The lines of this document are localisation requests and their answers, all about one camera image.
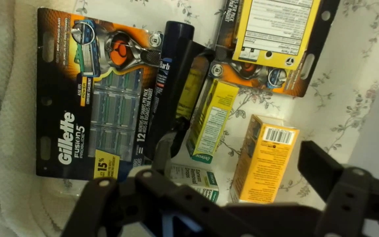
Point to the clear plastic storage bin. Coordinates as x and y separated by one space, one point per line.
339 110

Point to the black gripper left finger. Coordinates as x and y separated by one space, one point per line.
164 210

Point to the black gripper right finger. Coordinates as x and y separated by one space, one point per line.
350 193

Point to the yellow green slim box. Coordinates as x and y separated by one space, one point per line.
210 121

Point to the floral bed sheet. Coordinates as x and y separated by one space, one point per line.
339 110

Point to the white green label box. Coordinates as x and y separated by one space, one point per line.
200 180

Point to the orange yellow barcode box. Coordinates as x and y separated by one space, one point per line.
265 152

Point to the cream towel blanket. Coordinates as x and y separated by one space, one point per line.
28 206

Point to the large Gillette razor pack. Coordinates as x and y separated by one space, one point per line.
90 81

